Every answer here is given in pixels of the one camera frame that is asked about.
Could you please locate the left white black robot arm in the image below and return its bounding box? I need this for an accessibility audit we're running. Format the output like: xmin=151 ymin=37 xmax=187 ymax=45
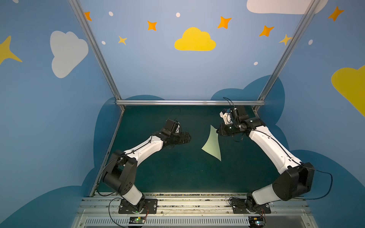
xmin=100 ymin=132 xmax=191 ymax=213

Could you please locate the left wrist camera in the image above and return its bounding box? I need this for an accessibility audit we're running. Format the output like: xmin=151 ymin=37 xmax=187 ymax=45
xmin=164 ymin=119 xmax=180 ymax=135

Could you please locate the aluminium corner post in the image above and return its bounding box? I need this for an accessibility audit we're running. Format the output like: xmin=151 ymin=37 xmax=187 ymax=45
xmin=68 ymin=0 xmax=122 ymax=102
xmin=253 ymin=0 xmax=321 ymax=114

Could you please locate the right green circuit board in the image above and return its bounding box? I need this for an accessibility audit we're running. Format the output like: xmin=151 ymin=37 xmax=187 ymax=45
xmin=249 ymin=217 xmax=265 ymax=228

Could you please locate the left side floor rail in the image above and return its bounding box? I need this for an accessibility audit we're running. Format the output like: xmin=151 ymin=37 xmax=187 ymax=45
xmin=89 ymin=110 xmax=124 ymax=197

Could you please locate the aluminium back frame rail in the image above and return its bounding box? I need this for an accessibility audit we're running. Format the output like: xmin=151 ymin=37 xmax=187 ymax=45
xmin=116 ymin=99 xmax=265 ymax=106

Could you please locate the left green circuit board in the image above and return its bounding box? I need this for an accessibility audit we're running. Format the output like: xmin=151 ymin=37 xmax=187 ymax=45
xmin=129 ymin=217 xmax=146 ymax=224

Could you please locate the floor rail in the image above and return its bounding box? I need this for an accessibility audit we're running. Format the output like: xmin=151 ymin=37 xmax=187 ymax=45
xmin=253 ymin=109 xmax=297 ymax=197
xmin=89 ymin=110 xmax=124 ymax=197

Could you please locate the aluminium left corner post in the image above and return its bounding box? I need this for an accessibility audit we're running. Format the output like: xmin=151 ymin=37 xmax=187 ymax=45
xmin=68 ymin=0 xmax=122 ymax=102

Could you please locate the right side floor rail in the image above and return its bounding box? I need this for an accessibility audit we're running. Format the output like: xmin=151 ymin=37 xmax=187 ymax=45
xmin=253 ymin=109 xmax=297 ymax=197

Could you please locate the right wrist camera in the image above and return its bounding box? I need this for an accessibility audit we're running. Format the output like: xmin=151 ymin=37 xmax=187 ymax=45
xmin=220 ymin=105 xmax=249 ymax=125

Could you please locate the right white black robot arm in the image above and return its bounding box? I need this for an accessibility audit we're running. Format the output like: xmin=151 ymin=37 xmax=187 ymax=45
xmin=216 ymin=118 xmax=315 ymax=213

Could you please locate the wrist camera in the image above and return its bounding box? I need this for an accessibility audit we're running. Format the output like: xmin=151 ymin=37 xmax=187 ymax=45
xmin=164 ymin=119 xmax=180 ymax=135
xmin=220 ymin=105 xmax=249 ymax=125

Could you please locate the green circuit board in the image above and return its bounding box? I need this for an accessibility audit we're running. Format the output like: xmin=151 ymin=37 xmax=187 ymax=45
xmin=129 ymin=217 xmax=146 ymax=224
xmin=249 ymin=217 xmax=265 ymax=228

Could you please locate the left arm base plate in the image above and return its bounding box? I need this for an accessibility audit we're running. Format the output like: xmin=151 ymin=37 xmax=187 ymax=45
xmin=118 ymin=198 xmax=158 ymax=214

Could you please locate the light green paper sheet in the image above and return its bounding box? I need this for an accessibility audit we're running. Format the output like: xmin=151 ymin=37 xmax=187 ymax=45
xmin=202 ymin=125 xmax=221 ymax=161

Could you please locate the aluminium right corner post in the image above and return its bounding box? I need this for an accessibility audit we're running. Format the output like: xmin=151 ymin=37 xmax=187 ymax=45
xmin=253 ymin=0 xmax=321 ymax=114

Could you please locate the aluminium front rail platform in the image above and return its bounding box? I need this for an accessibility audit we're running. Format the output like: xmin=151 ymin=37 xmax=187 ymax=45
xmin=72 ymin=192 xmax=318 ymax=228

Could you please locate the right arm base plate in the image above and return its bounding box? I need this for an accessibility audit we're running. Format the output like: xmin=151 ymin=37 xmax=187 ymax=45
xmin=228 ymin=197 xmax=271 ymax=214

